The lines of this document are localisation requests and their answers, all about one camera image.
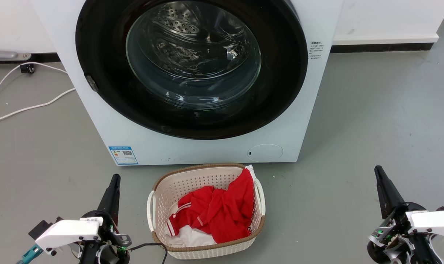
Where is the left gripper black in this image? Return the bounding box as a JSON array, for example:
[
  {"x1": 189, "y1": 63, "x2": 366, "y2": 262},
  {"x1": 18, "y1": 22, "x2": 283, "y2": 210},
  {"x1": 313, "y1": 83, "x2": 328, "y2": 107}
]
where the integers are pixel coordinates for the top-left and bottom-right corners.
[{"x1": 79, "y1": 175, "x2": 132, "y2": 264}]

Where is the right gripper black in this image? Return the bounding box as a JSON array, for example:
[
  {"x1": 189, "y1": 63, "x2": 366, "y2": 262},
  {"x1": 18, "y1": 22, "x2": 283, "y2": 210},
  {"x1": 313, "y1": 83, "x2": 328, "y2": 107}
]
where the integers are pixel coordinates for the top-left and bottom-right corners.
[{"x1": 367, "y1": 166, "x2": 443, "y2": 264}]

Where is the round black glass washer door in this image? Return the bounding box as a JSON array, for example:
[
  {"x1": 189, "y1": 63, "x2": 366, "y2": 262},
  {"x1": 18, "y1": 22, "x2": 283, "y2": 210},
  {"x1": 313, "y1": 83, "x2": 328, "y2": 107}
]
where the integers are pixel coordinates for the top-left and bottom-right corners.
[{"x1": 75, "y1": 0, "x2": 308, "y2": 140}]

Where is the white front-load washing machine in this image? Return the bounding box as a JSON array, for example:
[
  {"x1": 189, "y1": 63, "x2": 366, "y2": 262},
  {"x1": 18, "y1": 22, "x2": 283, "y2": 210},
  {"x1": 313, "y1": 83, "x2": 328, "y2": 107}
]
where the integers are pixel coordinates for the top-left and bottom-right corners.
[{"x1": 32, "y1": 0, "x2": 343, "y2": 166}]

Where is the grey door latch hook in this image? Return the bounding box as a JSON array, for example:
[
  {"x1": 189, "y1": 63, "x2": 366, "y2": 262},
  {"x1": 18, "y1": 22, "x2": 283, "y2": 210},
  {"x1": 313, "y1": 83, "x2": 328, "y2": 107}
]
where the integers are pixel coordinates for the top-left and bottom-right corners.
[{"x1": 85, "y1": 74, "x2": 99, "y2": 93}]

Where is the blue energy label sticker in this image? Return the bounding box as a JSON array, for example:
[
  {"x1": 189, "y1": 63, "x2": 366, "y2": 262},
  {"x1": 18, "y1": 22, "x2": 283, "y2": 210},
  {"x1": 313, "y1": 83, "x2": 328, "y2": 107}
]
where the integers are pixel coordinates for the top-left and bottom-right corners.
[{"x1": 108, "y1": 146, "x2": 138, "y2": 165}]

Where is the beige perforated laundry basket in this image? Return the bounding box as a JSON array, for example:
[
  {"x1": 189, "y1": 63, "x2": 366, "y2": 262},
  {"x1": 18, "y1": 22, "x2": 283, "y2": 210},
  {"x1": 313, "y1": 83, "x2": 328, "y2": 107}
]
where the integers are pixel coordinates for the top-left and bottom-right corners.
[{"x1": 147, "y1": 163, "x2": 266, "y2": 260}]

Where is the red garment with white stripes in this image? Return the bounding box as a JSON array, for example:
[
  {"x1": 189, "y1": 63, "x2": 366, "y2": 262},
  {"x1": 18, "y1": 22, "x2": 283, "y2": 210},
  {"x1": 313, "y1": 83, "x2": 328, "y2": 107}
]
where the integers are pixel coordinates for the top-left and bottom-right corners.
[{"x1": 167, "y1": 168, "x2": 255, "y2": 244}]

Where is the round white filter cover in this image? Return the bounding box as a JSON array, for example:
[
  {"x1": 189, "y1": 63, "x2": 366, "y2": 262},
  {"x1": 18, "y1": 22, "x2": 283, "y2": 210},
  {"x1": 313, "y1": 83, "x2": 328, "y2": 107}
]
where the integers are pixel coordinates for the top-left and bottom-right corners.
[{"x1": 247, "y1": 144, "x2": 284, "y2": 162}]

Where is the small black text sticker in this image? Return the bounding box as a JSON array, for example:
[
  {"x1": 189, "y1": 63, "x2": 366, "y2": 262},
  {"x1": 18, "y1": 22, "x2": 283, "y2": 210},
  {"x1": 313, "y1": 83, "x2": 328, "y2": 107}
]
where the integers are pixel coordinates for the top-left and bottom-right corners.
[{"x1": 309, "y1": 41, "x2": 323, "y2": 60}]

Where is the perforated steel washer drum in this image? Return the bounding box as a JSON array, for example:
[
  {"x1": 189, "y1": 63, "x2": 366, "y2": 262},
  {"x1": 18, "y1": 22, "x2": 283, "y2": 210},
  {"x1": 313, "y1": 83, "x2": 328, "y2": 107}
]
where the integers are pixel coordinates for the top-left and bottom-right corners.
[{"x1": 149, "y1": 1, "x2": 244, "y2": 74}]

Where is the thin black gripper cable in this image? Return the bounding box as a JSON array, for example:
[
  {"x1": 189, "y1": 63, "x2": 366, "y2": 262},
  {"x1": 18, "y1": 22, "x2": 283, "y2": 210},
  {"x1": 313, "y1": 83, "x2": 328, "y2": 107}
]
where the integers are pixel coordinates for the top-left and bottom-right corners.
[{"x1": 130, "y1": 242, "x2": 168, "y2": 264}]

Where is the teal camera cable connector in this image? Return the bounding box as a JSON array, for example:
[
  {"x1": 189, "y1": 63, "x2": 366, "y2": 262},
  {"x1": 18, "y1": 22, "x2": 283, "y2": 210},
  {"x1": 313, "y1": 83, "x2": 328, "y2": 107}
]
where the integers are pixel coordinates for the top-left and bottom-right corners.
[{"x1": 17, "y1": 245, "x2": 44, "y2": 264}]

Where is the white floor cable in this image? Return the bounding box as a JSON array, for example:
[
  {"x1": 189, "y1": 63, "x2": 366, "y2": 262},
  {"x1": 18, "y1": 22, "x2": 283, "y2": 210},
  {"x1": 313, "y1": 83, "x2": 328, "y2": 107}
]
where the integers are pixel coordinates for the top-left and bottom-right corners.
[
  {"x1": 0, "y1": 88, "x2": 76, "y2": 126},
  {"x1": 0, "y1": 62, "x2": 68, "y2": 107}
]

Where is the grey metal floor bracket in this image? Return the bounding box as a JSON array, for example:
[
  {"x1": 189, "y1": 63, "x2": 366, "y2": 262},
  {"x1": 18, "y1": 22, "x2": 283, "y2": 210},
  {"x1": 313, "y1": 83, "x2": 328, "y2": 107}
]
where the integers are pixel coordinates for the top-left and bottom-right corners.
[{"x1": 0, "y1": 47, "x2": 31, "y2": 61}]

